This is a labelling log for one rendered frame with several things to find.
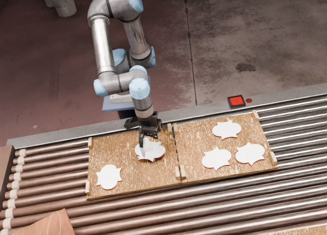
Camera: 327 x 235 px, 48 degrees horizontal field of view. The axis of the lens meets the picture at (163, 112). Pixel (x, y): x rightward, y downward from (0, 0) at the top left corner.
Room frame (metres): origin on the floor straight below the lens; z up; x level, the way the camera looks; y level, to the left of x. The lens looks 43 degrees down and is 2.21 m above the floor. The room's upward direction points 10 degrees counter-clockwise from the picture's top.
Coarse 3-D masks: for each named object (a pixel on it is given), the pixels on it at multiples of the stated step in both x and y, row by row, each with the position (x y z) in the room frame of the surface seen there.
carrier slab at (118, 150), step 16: (96, 144) 1.25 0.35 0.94; (112, 144) 1.23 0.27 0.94; (128, 144) 1.21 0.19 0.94; (96, 160) 1.15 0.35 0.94; (112, 160) 1.13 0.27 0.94; (128, 160) 1.11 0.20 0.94; (144, 160) 1.10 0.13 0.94; (160, 160) 1.08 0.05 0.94; (176, 160) 1.06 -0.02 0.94; (96, 176) 1.05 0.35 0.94; (128, 176) 1.02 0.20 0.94; (144, 176) 1.01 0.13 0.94; (160, 176) 0.99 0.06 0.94; (96, 192) 0.97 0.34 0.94; (112, 192) 0.95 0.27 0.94; (128, 192) 0.94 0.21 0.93
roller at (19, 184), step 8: (320, 128) 1.11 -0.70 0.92; (272, 136) 1.11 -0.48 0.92; (280, 136) 1.10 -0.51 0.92; (288, 136) 1.10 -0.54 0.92; (296, 136) 1.09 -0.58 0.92; (304, 136) 1.09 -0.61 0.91; (312, 136) 1.08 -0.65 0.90; (272, 144) 1.08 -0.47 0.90; (48, 176) 1.12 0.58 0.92; (56, 176) 1.11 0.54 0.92; (64, 176) 1.10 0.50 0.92; (72, 176) 1.10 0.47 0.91; (80, 176) 1.09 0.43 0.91; (8, 184) 1.11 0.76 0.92; (16, 184) 1.10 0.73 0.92; (24, 184) 1.10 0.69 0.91; (32, 184) 1.10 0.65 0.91; (40, 184) 1.09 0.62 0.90
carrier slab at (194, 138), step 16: (192, 128) 1.24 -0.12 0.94; (208, 128) 1.22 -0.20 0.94; (256, 128) 1.16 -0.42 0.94; (176, 144) 1.16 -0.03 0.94; (192, 144) 1.14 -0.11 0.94; (208, 144) 1.12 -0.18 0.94; (224, 144) 1.10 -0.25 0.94; (240, 144) 1.09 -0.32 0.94; (192, 160) 1.05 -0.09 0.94; (192, 176) 0.96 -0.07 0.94; (208, 176) 0.94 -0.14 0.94; (224, 176) 0.93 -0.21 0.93
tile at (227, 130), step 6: (216, 126) 1.22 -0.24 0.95; (222, 126) 1.21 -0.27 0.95; (228, 126) 1.20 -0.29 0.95; (234, 126) 1.19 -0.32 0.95; (240, 126) 1.19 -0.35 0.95; (216, 132) 1.18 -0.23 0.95; (222, 132) 1.17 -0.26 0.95; (228, 132) 1.16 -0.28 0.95; (234, 132) 1.16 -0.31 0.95; (222, 138) 1.13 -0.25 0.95
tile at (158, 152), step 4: (152, 144) 1.16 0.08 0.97; (156, 144) 1.15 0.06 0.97; (136, 148) 1.15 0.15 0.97; (156, 148) 1.13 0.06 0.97; (160, 148) 1.12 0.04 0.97; (136, 152) 1.13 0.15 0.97; (140, 152) 1.12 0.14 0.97; (148, 152) 1.11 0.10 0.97; (152, 152) 1.11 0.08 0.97; (156, 152) 1.10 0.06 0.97; (160, 152) 1.10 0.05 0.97; (140, 156) 1.10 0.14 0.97; (148, 156) 1.09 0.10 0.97; (152, 156) 1.08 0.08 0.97; (156, 156) 1.08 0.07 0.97; (160, 156) 1.08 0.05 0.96; (140, 160) 1.08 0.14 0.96; (148, 160) 1.07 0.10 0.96; (152, 160) 1.06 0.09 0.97
